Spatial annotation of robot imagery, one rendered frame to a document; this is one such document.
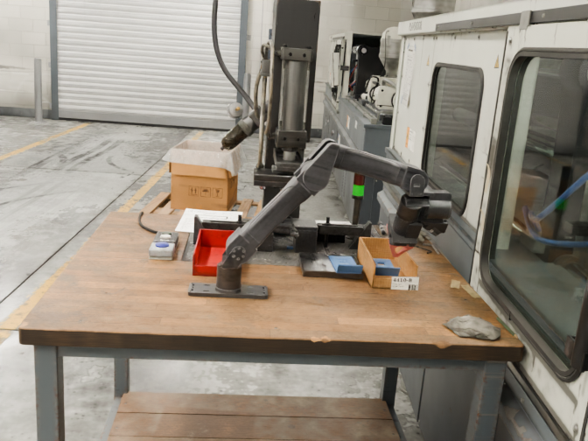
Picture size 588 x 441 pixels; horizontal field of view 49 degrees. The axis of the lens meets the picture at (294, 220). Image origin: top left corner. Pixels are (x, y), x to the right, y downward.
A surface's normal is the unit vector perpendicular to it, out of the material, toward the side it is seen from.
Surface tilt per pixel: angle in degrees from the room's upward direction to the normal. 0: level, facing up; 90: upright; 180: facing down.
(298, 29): 90
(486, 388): 90
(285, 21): 90
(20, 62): 91
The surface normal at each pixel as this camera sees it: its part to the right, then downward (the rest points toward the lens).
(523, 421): -0.49, -0.84
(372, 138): 0.00, 0.26
